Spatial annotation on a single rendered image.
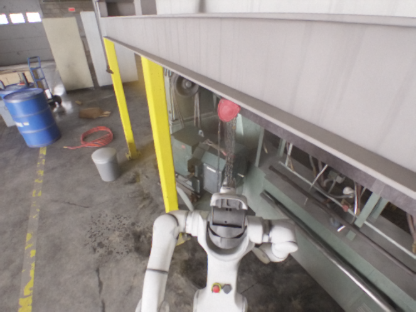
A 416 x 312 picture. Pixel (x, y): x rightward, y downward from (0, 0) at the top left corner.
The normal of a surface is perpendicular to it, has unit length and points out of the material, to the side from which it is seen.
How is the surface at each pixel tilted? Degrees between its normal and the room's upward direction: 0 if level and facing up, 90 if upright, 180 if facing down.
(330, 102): 90
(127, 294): 0
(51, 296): 0
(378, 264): 0
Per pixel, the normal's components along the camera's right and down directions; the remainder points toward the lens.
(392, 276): 0.00, -0.83
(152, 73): 0.51, 0.48
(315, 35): -0.86, 0.29
